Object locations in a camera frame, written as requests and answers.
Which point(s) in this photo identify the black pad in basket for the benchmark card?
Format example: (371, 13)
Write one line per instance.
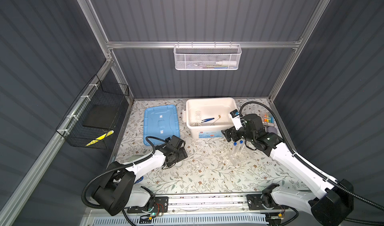
(100, 117)

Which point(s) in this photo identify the grey eyeglass case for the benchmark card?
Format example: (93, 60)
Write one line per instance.
(272, 130)

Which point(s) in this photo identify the white plastic storage bin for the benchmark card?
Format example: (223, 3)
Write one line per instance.
(206, 118)

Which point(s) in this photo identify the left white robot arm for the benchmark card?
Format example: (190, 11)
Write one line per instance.
(116, 189)

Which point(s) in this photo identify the white wire mesh basket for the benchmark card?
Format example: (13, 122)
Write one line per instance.
(210, 57)

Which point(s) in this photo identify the black wire wall basket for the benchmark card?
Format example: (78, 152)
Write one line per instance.
(98, 92)

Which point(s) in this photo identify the clear test tube rack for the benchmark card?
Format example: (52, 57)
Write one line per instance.
(242, 157)

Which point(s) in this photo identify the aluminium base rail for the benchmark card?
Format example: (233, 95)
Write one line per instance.
(207, 203)

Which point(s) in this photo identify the blue plastic tweezers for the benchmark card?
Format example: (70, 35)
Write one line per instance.
(207, 120)

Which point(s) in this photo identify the yellow black striped item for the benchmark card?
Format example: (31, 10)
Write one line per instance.
(100, 138)

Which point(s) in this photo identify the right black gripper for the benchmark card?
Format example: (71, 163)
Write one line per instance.
(233, 131)

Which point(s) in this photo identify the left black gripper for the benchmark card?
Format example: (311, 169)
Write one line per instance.
(183, 154)

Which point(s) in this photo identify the colourful marker pack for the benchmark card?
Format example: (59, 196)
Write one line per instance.
(268, 120)

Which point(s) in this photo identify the blue plastic bin lid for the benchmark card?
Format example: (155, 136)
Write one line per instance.
(161, 122)

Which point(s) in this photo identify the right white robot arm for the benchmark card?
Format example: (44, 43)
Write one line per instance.
(328, 200)

